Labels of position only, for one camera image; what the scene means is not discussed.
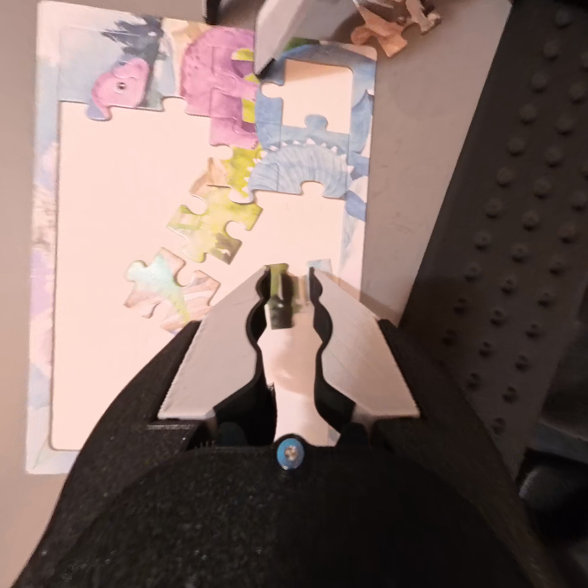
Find joined printed puzzle pieces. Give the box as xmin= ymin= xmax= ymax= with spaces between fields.
xmin=179 ymin=27 xmax=267 ymax=205

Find dark tree puzzle piece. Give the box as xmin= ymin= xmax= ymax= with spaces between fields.
xmin=266 ymin=259 xmax=332 ymax=330

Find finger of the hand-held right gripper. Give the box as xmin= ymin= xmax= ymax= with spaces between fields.
xmin=255 ymin=0 xmax=354 ymax=76

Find grey desk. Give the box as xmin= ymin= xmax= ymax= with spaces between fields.
xmin=0 ymin=0 xmax=513 ymax=588

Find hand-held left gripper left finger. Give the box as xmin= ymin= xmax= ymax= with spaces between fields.
xmin=157 ymin=268 xmax=270 ymax=431

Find beige printed puzzle piece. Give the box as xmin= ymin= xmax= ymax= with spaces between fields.
xmin=351 ymin=0 xmax=442 ymax=58

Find landscape jigsaw puzzle board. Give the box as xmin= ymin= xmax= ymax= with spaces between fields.
xmin=25 ymin=0 xmax=378 ymax=474

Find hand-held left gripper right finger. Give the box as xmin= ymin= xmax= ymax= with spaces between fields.
xmin=309 ymin=268 xmax=420 ymax=431

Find green striped puzzle piece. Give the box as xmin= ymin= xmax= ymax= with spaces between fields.
xmin=124 ymin=248 xmax=221 ymax=334

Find green printed puzzle piece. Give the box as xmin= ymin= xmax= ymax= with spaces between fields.
xmin=168 ymin=184 xmax=263 ymax=265

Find pink corner puzzle piece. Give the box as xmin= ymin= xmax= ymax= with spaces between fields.
xmin=59 ymin=18 xmax=180 ymax=121

